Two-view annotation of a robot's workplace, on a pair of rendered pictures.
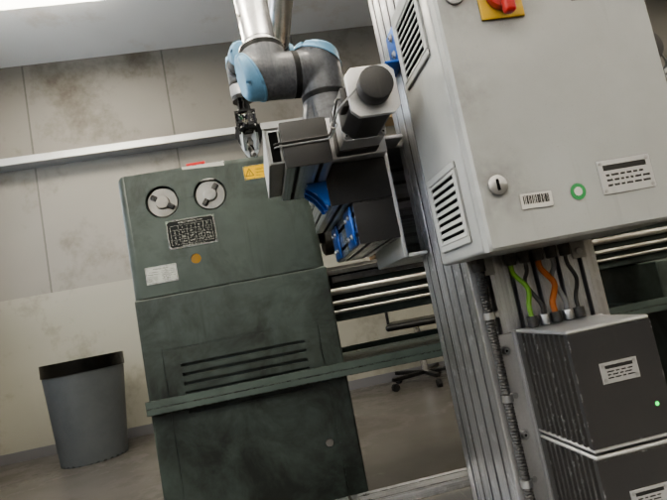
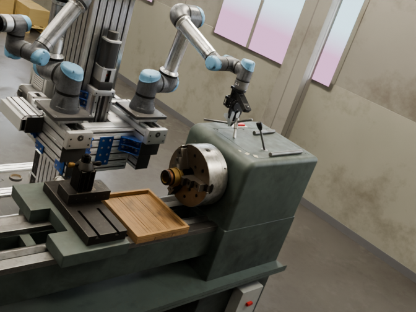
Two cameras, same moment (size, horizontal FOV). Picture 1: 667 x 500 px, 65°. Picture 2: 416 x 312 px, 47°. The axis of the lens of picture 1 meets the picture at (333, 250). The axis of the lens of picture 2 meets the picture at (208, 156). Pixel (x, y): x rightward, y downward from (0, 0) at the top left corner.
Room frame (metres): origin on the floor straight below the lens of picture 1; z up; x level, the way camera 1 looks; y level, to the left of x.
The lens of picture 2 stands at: (3.59, -1.48, 2.08)
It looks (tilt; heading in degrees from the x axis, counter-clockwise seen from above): 22 degrees down; 138
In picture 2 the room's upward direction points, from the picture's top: 18 degrees clockwise
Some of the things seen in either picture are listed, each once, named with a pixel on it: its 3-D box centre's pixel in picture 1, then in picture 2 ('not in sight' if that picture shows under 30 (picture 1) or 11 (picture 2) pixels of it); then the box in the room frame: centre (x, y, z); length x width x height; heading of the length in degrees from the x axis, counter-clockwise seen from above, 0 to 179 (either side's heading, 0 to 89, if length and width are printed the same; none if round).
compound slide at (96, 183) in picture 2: not in sight; (84, 191); (1.90, -0.61, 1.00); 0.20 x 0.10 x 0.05; 96
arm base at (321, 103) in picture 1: (328, 114); (143, 101); (1.29, -0.05, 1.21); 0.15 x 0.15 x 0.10
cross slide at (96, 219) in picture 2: not in sight; (83, 209); (1.97, -0.63, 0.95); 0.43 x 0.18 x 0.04; 6
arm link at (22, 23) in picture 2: not in sight; (17, 23); (1.37, -0.84, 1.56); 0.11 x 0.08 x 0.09; 119
